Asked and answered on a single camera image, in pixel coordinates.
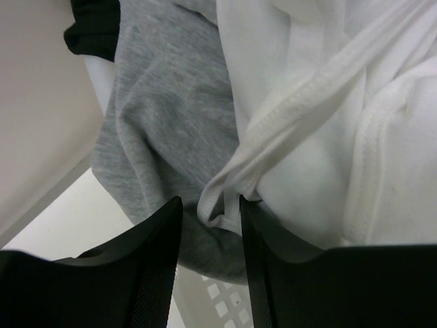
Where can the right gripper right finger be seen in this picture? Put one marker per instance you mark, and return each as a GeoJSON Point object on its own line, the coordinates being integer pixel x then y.
{"type": "Point", "coordinates": [295, 284]}

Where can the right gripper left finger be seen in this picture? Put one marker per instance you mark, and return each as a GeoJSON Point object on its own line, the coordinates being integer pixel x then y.
{"type": "Point", "coordinates": [124, 282]}

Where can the white tank top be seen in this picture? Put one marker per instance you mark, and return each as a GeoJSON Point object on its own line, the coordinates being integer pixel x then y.
{"type": "Point", "coordinates": [335, 105]}

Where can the grey tank top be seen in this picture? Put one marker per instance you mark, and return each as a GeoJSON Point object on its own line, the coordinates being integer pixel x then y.
{"type": "Point", "coordinates": [170, 125]}

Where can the black tank top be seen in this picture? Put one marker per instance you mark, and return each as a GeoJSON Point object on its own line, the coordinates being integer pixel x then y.
{"type": "Point", "coordinates": [95, 29]}

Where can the white plastic laundry basket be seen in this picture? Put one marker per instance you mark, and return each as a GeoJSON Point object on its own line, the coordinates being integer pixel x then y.
{"type": "Point", "coordinates": [84, 215]}

